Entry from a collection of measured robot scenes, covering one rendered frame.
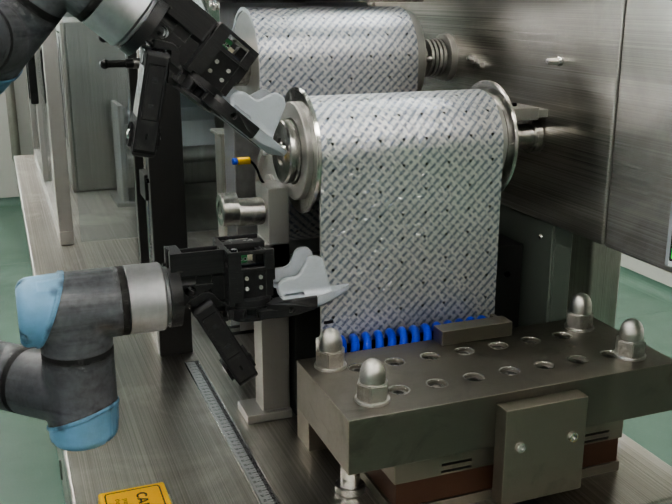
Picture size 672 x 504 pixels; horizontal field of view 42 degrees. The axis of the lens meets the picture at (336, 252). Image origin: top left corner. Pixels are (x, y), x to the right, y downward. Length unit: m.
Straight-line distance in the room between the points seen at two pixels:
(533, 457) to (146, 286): 0.44
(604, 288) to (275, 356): 0.55
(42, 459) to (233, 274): 2.14
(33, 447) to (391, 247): 2.22
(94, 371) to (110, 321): 0.06
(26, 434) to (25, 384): 2.20
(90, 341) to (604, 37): 0.66
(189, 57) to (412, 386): 0.42
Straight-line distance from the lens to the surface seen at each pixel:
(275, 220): 1.06
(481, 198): 1.08
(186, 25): 0.95
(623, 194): 1.05
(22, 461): 3.04
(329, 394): 0.92
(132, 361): 1.36
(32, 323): 0.93
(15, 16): 0.92
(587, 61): 1.09
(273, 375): 1.13
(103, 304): 0.93
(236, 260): 0.94
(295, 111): 1.01
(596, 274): 1.39
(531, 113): 1.14
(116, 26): 0.93
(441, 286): 1.09
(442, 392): 0.93
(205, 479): 1.03
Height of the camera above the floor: 1.43
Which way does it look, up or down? 16 degrees down
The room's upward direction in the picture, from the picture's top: straight up
